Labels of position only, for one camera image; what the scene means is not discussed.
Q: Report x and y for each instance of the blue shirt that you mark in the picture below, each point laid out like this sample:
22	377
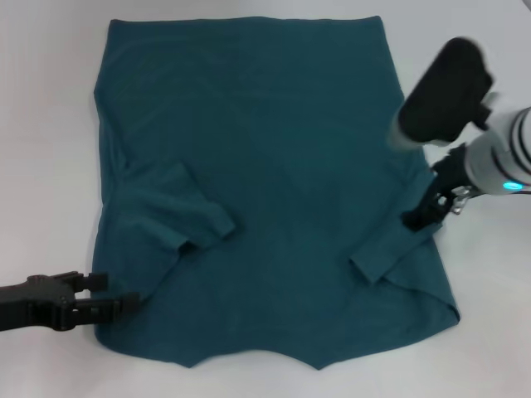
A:
269	145

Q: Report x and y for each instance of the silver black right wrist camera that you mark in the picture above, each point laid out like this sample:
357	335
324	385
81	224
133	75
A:
444	91

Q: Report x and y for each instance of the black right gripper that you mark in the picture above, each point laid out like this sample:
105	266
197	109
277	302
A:
452	174

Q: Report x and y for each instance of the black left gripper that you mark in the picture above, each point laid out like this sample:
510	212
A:
37	302

